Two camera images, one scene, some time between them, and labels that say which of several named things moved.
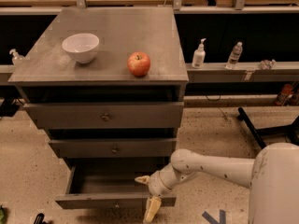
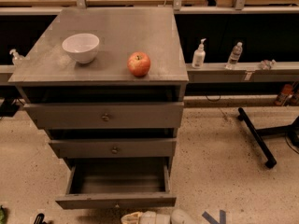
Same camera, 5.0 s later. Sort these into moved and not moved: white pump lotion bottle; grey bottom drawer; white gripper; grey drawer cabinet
Moved: white gripper
Not moved: grey drawer cabinet; grey bottom drawer; white pump lotion bottle
